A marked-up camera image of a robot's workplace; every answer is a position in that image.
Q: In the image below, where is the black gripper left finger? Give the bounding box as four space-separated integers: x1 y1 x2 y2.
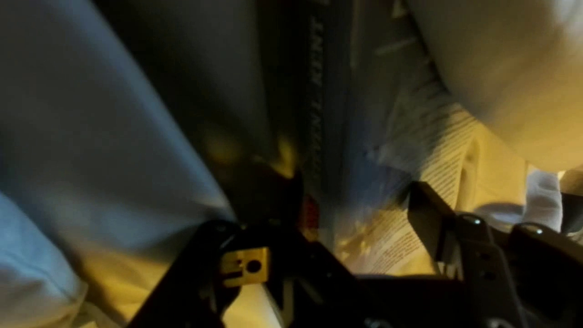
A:
128 162 374 328

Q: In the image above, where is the plaid bed comforter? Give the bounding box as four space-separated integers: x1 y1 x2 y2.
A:
79 135 583 328

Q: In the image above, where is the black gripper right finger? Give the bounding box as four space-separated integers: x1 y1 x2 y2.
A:
407 180 583 328

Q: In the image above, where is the blue paperback book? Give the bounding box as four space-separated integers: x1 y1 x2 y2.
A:
261 0 489 278

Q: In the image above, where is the crumpled grey cloth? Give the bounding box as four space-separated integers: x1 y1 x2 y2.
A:
0 0 583 328

